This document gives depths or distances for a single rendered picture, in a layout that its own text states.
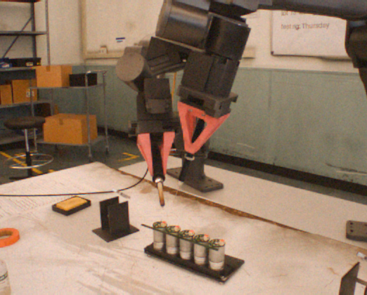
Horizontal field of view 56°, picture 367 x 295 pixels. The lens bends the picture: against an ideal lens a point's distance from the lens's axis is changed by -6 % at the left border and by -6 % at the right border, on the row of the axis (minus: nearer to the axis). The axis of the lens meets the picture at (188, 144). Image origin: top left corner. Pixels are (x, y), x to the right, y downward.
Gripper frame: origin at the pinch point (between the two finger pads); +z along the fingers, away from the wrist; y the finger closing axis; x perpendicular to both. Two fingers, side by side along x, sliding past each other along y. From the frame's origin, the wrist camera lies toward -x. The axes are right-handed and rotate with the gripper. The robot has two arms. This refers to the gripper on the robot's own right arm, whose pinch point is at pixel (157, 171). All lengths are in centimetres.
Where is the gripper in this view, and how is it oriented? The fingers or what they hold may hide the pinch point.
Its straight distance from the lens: 69.1
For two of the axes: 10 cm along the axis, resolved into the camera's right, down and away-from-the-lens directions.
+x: -1.6, 2.6, 9.5
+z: 0.9, 9.6, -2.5
